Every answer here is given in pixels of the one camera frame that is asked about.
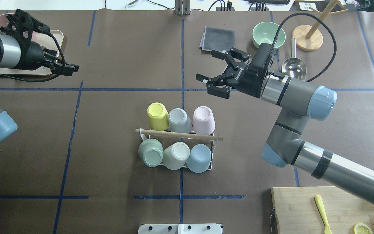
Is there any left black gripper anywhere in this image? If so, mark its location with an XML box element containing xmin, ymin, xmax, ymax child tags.
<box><xmin>22</xmin><ymin>41</ymin><xmax>79</xmax><ymax>76</ymax></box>

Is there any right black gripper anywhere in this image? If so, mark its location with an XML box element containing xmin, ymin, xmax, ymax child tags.
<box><xmin>196</xmin><ymin>48</ymin><xmax>256</xmax><ymax>99</ymax></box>

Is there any pink cup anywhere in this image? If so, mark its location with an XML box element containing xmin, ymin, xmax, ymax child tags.
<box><xmin>193</xmin><ymin>106</ymin><xmax>216</xmax><ymax>135</ymax></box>

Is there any green cup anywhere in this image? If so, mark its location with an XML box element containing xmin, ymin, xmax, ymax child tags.
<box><xmin>138</xmin><ymin>139</ymin><xmax>163</xmax><ymax>167</ymax></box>

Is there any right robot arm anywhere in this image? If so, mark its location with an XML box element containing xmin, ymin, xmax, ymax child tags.
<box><xmin>196</xmin><ymin>44</ymin><xmax>374</xmax><ymax>205</ymax></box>

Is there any grey cup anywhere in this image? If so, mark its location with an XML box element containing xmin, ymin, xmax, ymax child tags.
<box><xmin>168</xmin><ymin>108</ymin><xmax>193</xmax><ymax>134</ymax></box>

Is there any yellow cup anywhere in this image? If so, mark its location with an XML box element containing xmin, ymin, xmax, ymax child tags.
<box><xmin>147</xmin><ymin>102</ymin><xmax>169</xmax><ymax>131</ymax></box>

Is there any light blue cup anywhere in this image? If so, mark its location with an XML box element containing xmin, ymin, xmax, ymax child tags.
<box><xmin>186</xmin><ymin>144</ymin><xmax>212</xmax><ymax>173</ymax></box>

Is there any white cup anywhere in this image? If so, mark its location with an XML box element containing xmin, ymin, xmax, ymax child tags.
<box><xmin>162</xmin><ymin>142</ymin><xmax>190</xmax><ymax>170</ymax></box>

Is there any beige tray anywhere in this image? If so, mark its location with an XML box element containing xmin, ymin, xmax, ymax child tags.
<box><xmin>0</xmin><ymin>30</ymin><xmax>64</xmax><ymax>76</ymax></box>

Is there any grey folded cloth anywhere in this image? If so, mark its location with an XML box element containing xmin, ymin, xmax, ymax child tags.
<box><xmin>199</xmin><ymin>26</ymin><xmax>235</xmax><ymax>51</ymax></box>

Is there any green bowl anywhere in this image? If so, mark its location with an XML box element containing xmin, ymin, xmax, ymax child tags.
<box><xmin>252</xmin><ymin>22</ymin><xmax>286</xmax><ymax>49</ymax></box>

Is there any metal scoop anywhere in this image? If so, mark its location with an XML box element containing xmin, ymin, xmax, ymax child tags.
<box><xmin>281</xmin><ymin>37</ymin><xmax>307</xmax><ymax>81</ymax></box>

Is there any wooden mug tree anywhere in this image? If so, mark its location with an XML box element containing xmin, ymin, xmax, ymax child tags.
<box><xmin>292</xmin><ymin>0</ymin><xmax>348</xmax><ymax>51</ymax></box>

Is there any wooden cutting board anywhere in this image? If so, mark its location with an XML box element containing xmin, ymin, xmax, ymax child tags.
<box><xmin>269</xmin><ymin>186</ymin><xmax>374</xmax><ymax>234</ymax></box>

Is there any yellow plastic knife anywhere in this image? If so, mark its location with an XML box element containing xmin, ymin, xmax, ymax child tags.
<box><xmin>314</xmin><ymin>195</ymin><xmax>331</xmax><ymax>234</ymax></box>

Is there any lemon slice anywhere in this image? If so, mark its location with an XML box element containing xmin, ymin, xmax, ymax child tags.
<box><xmin>352</xmin><ymin>223</ymin><xmax>373</xmax><ymax>234</ymax></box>

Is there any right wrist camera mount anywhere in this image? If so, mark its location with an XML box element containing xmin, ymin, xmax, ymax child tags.
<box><xmin>244</xmin><ymin>43</ymin><xmax>274</xmax><ymax>98</ymax></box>

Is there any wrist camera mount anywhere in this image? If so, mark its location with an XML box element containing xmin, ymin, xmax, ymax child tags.
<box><xmin>244</xmin><ymin>43</ymin><xmax>274</xmax><ymax>98</ymax></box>
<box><xmin>0</xmin><ymin>9</ymin><xmax>50</xmax><ymax>47</ymax></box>

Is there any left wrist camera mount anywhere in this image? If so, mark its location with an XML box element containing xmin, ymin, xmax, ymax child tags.
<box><xmin>0</xmin><ymin>9</ymin><xmax>50</xmax><ymax>47</ymax></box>

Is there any white wire cup holder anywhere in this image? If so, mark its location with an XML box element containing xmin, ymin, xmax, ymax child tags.
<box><xmin>135</xmin><ymin>128</ymin><xmax>223</xmax><ymax>171</ymax></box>

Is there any aluminium frame post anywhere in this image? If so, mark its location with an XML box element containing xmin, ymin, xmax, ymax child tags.
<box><xmin>175</xmin><ymin>0</ymin><xmax>191</xmax><ymax>15</ymax></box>

